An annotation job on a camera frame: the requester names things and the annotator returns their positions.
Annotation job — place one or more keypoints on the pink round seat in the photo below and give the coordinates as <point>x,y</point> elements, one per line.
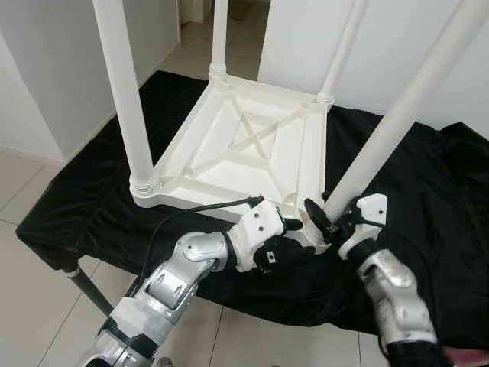
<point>466,357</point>

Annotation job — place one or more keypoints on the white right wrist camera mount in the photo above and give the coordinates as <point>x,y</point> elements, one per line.
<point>370,210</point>

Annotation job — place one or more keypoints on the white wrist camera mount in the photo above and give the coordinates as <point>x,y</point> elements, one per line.
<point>256,225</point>
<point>370,210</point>

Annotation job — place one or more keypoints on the black metal table leg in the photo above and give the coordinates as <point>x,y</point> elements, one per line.
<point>88,287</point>

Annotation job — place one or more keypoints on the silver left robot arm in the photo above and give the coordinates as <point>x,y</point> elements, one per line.
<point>176,275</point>

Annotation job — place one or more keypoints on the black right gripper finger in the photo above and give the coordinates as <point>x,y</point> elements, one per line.
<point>315,214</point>

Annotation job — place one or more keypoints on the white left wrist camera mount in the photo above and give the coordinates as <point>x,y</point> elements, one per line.
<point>256,225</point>

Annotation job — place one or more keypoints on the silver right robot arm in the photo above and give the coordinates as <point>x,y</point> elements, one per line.
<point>397,290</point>

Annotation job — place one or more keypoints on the grey robot foot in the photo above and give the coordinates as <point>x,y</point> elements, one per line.
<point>164,362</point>

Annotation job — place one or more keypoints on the pale door frame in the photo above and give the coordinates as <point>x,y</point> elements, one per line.
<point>191,9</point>

